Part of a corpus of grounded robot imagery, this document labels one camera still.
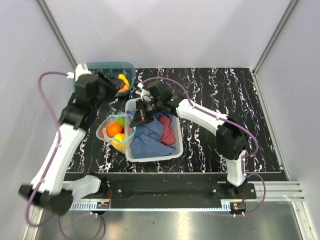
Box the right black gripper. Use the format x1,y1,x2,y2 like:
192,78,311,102
130,99,163,129

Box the fake yellow banana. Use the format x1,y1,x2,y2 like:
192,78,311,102
118,73,130,87

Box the clear zip top bag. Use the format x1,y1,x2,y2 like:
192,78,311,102
95,112,136,154

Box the fake yellow lemon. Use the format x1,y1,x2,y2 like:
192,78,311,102
111,133,125,151

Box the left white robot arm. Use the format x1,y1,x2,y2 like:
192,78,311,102
18,70,124,216

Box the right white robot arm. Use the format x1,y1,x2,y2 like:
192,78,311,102
125,77,256,199

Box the blue transparent plastic tub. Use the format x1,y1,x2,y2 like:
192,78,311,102
86,61,136,97

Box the white plastic basket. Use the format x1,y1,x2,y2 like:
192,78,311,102
125,112,183,163

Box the blue checkered shirt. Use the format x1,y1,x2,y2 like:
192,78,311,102
130,112,176,159

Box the red cloth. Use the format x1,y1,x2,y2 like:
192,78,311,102
158,116,176,146

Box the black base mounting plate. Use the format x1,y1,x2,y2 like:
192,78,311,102
79,172,258,210

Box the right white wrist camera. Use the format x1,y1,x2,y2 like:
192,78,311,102
135,83,152,102

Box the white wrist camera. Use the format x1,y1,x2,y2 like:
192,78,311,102
66,63,92,81
135,83,152,102

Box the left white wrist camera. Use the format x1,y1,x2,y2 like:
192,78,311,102
66,63,92,81

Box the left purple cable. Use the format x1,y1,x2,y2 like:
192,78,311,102
24,71,105,239

